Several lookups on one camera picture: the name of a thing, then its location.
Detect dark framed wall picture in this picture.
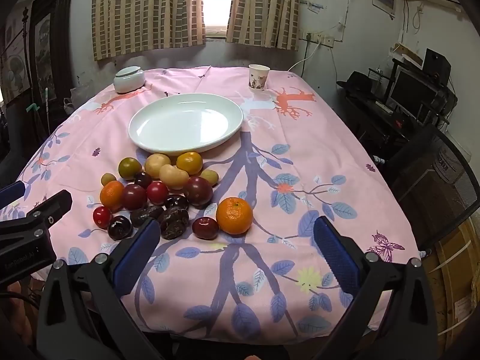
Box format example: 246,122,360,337
29,0,76,102

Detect large purple-red plum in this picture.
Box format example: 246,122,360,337
182,176,214,207

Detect round yellow potato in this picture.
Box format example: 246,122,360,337
144,153,171,179

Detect white wall socket strip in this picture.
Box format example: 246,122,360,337
303,32,335,48

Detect narrow brown checked curtain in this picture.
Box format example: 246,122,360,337
226,0,301,51

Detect pale green lidded ceramic jar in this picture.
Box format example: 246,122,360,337
113,66,146,94

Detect white oval plate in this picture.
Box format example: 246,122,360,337
128,93,244,154

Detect black hat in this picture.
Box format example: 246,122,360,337
336,71,376,94

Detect green mandarin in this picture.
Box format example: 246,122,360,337
118,157,142,180

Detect black mesh office chair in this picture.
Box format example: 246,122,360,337
386,124,480,250

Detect wide brown checked curtain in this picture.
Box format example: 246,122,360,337
92,0,206,61

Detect dark purple plum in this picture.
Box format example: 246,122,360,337
163,194,189,211

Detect window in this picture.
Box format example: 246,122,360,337
200,0,237,39

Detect clear plastic bag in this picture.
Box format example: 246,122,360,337
63,84,99,116

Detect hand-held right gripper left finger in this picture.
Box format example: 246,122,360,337
35,217,177,360

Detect printed paper cup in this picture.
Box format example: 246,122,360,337
248,64,271,92

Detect pink printed tablecloth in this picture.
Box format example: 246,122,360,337
0,65,421,340

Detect black speaker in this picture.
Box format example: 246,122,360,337
424,48,451,85

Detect small red cherry tomato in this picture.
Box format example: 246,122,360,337
92,206,112,229

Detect brown cardboard box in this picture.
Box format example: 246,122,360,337
424,217,480,346

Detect dark red cherry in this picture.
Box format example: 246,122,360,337
192,217,219,241

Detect kidney-shaped yellow potato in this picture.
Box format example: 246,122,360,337
159,164,190,190

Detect red plum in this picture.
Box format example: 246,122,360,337
121,184,148,211

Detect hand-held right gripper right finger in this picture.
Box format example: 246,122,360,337
313,215,439,360

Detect rough dark brown fruit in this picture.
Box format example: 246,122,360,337
130,205,164,227
157,208,189,240

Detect white wall electrical panel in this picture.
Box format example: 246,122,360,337
373,0,397,19

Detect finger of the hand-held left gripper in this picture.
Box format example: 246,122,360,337
0,190,73,238
0,181,25,211

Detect black monitor and electronics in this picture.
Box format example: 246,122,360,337
337,82,458,158

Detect computer monitor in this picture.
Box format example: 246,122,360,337
388,68,438,121

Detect white power cable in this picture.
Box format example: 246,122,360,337
288,41,321,72

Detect large orange mandarin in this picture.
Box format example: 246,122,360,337
216,197,254,235

